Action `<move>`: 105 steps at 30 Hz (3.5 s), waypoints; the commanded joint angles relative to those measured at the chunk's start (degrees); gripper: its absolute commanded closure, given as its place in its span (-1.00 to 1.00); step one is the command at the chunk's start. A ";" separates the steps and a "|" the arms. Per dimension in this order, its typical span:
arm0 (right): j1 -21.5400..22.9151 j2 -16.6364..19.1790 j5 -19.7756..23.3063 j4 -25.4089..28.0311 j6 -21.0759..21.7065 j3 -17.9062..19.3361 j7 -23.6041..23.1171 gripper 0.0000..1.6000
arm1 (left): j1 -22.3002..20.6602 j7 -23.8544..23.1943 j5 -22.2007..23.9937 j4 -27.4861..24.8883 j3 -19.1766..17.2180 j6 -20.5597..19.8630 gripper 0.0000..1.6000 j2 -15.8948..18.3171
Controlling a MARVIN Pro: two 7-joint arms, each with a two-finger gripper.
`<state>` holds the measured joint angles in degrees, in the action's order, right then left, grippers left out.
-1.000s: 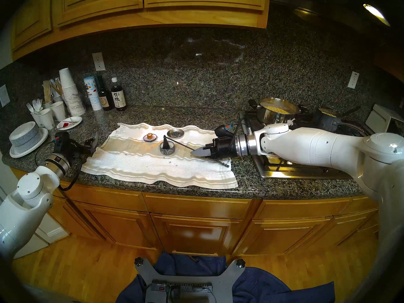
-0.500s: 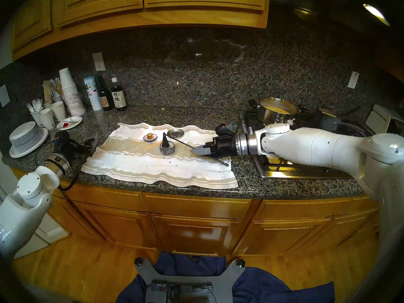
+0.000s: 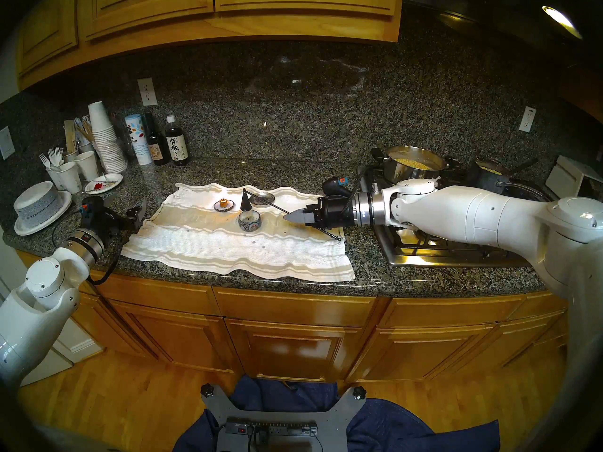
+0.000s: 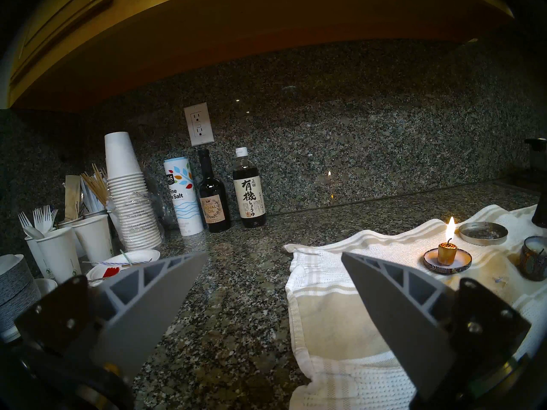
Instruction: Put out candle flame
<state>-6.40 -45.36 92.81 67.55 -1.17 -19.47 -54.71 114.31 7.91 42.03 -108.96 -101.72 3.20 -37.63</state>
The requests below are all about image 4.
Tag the small gold candle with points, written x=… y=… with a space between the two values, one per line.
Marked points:
x=447 y=253

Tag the dark oil bottle gold label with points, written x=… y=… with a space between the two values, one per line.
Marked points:
x=213 y=204

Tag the white paper cup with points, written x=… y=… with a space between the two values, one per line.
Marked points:
x=32 y=255
x=70 y=221
x=95 y=214
x=94 y=240
x=57 y=259

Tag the striped birthday candle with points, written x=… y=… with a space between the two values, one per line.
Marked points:
x=134 y=259

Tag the white plastic fork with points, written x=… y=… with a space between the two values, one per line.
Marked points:
x=38 y=219
x=24 y=219
x=50 y=217

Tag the wooden upper cabinet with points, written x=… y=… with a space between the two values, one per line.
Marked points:
x=256 y=24

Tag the blue patterned candle cup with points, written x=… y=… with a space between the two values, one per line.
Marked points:
x=534 y=262

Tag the silver round metal lid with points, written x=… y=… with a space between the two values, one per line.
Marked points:
x=483 y=235

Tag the white beige striped towel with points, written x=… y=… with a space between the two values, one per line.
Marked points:
x=342 y=319

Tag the bundle of bamboo sticks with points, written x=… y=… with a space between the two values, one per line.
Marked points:
x=97 y=187

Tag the soy sauce bottle white cap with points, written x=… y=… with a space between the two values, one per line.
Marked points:
x=249 y=200

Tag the small white paper plate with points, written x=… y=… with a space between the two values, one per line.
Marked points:
x=136 y=257

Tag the white wall power outlet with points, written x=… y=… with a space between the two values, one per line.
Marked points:
x=199 y=124

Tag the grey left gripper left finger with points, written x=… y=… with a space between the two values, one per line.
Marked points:
x=141 y=311

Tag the tall stack of paper cups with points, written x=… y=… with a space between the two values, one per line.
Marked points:
x=128 y=191

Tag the white salt canister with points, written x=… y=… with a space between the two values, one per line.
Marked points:
x=184 y=200

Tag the white plastic spoon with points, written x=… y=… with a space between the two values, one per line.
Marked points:
x=34 y=232

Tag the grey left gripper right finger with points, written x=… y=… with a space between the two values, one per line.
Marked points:
x=406 y=319

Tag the small dark round dish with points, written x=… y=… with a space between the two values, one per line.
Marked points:
x=429 y=259

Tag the tan chopstick wrapper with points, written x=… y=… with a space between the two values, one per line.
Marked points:
x=72 y=197

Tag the stack of grey paper plates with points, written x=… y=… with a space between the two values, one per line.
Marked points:
x=15 y=289

